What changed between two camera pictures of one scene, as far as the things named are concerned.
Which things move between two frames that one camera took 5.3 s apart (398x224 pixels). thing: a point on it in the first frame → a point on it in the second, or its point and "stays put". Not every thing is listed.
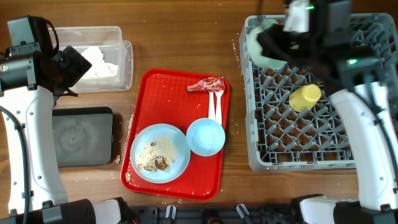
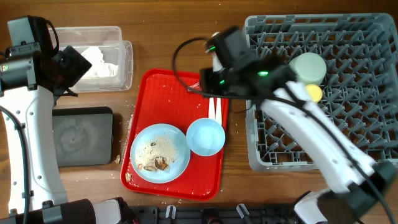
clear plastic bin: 111,58 stays put
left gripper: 76,65 stays put
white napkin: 99,68 stays put
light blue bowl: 205,137 stays put
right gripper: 272,42 → 208,81
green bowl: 255,49 → 309,68
